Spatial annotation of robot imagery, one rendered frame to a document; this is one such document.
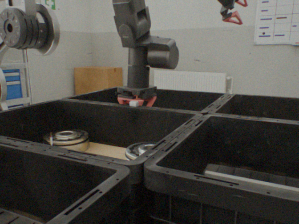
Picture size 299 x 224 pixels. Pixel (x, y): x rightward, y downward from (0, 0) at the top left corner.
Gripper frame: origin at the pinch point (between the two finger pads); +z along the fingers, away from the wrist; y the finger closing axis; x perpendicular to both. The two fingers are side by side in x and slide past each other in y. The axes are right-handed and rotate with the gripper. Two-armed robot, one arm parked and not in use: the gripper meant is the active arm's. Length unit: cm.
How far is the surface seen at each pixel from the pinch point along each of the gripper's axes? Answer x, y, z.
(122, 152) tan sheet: -4.0, -12.6, 4.3
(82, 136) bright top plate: 6.4, -14.4, 2.0
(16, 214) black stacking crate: -4.0, -39.8, 5.0
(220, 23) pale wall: 56, 291, -52
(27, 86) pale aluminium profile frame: 187, 115, 22
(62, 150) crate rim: -10.7, -37.4, -5.5
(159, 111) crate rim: -11.2, -9.4, -5.9
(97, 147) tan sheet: 3.1, -12.8, 4.7
